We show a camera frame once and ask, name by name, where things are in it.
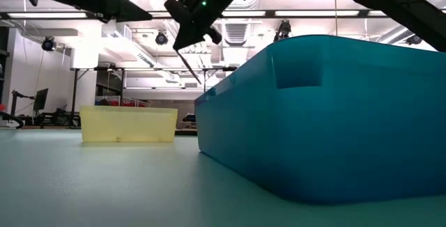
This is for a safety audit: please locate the black monitor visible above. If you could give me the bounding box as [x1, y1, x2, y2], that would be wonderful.
[33, 87, 49, 113]

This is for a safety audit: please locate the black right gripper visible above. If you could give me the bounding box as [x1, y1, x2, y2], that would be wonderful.
[163, 0, 247, 52]

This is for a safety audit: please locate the black overhead rig bar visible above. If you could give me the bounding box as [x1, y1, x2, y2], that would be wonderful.
[0, 9, 446, 21]

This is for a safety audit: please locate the yellow-green plastic bin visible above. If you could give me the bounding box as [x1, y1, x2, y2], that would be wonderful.
[79, 105, 179, 143]

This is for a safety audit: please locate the green table mat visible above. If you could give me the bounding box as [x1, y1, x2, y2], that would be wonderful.
[0, 129, 446, 227]

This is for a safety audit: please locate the blue plastic bin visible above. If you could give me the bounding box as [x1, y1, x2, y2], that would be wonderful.
[194, 34, 446, 205]

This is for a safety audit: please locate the black ceiling camera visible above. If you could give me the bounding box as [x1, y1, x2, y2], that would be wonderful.
[273, 19, 293, 43]
[406, 34, 424, 46]
[155, 30, 169, 46]
[41, 36, 56, 52]

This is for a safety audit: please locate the wooden chopstick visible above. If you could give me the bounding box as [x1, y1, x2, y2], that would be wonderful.
[176, 48, 203, 86]

